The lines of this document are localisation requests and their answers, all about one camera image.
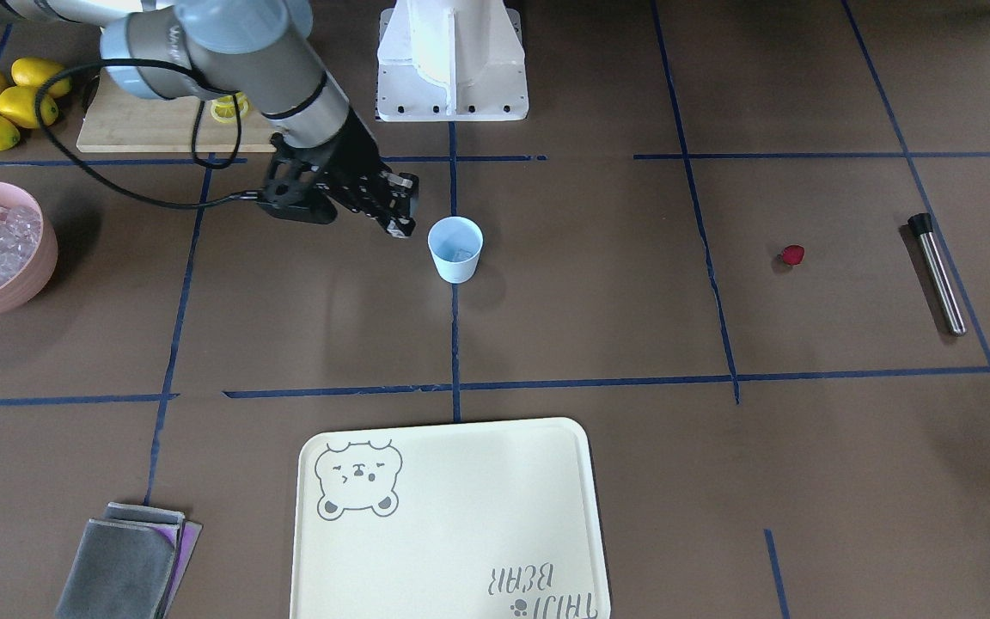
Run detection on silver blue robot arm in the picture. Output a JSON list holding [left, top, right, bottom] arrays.
[[0, 1, 419, 238]]

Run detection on lemon slices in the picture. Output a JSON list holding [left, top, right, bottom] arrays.
[[208, 93, 251, 125]]

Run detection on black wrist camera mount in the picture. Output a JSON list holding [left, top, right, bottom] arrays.
[[254, 132, 338, 226]]

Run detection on steel muddler black tip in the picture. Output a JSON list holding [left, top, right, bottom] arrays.
[[907, 212, 967, 336]]

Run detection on white camera pole base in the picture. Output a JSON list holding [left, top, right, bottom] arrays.
[[375, 1, 530, 123]]

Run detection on red strawberry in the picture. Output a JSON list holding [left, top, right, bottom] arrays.
[[780, 244, 806, 267]]

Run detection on black camera cable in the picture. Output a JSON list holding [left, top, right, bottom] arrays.
[[34, 58, 266, 211]]

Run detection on grey folded cloth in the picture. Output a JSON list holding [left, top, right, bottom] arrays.
[[55, 502, 203, 618]]

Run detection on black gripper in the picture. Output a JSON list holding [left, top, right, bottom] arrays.
[[288, 111, 418, 238]]

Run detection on cream bear tray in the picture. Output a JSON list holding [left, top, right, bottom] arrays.
[[288, 418, 612, 618]]

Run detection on wooden cutting board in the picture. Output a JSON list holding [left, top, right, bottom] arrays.
[[76, 74, 275, 156]]

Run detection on light blue plastic cup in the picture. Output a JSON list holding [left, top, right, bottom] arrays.
[[427, 216, 485, 285]]

